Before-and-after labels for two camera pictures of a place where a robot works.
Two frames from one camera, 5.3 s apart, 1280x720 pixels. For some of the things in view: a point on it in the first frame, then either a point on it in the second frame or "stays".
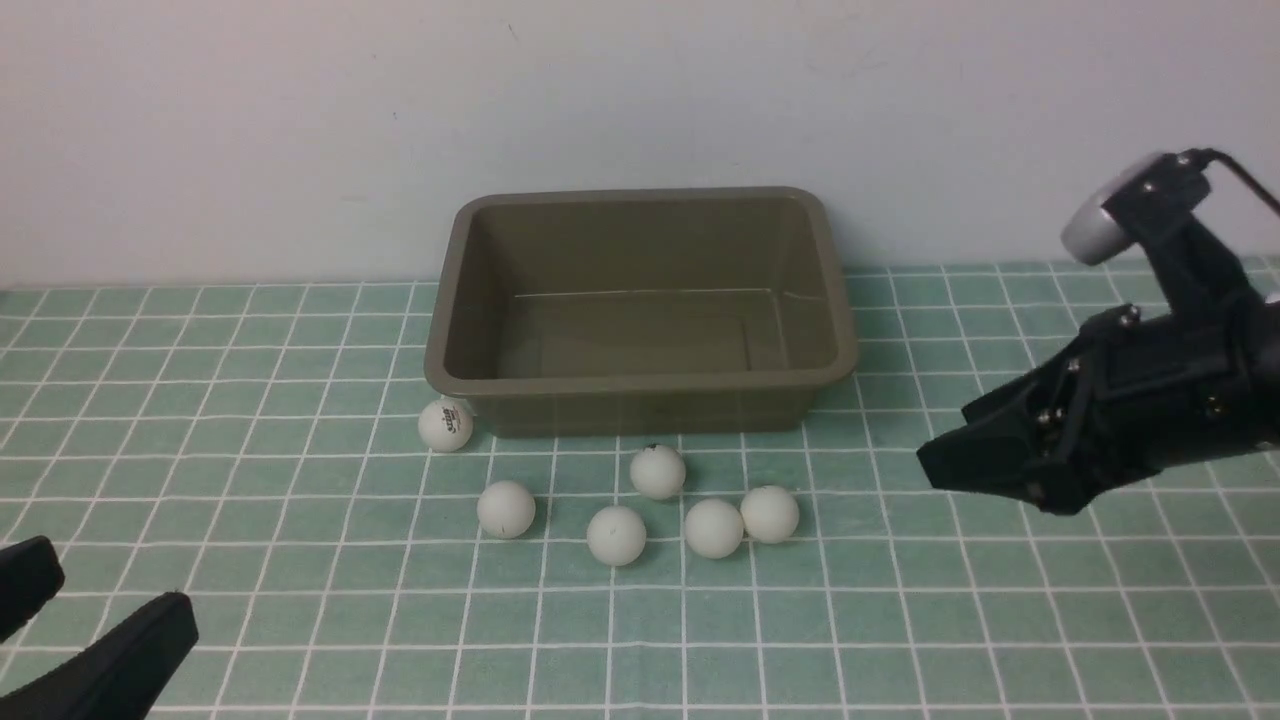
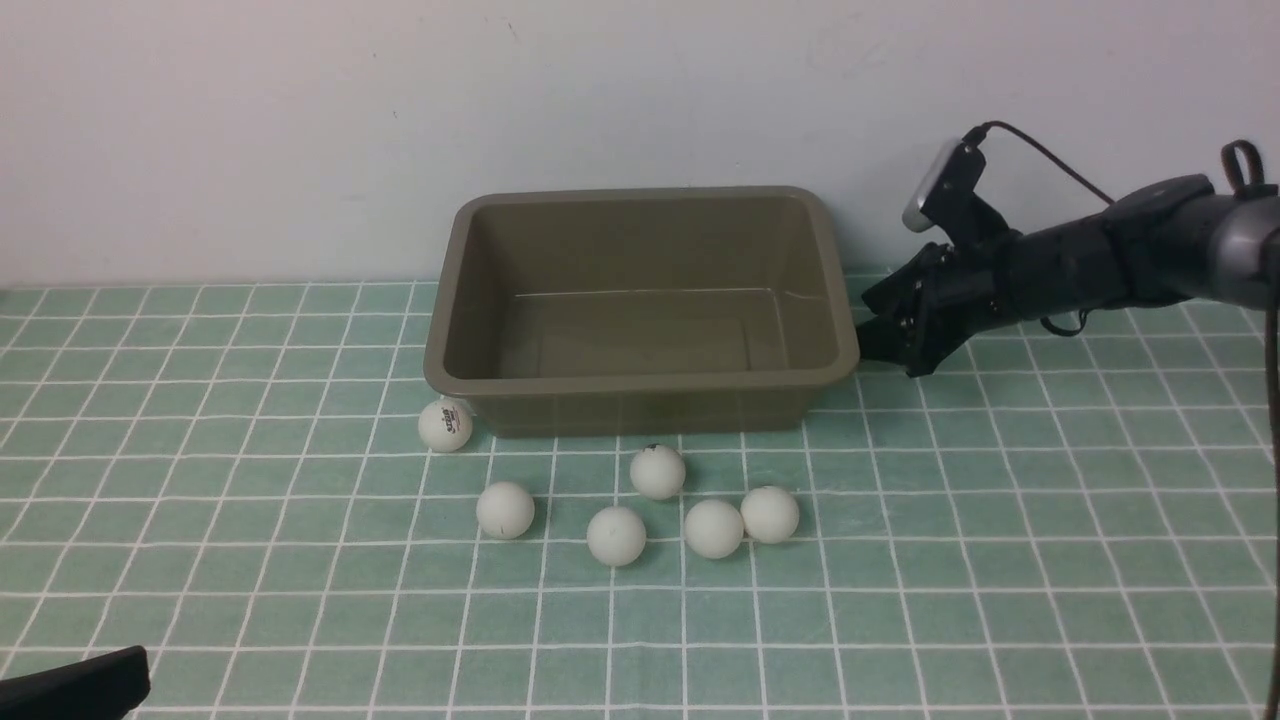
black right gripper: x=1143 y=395 -> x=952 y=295
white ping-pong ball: x=769 y=514 stays
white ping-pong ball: x=713 y=528 stays
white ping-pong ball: x=506 y=509 stays
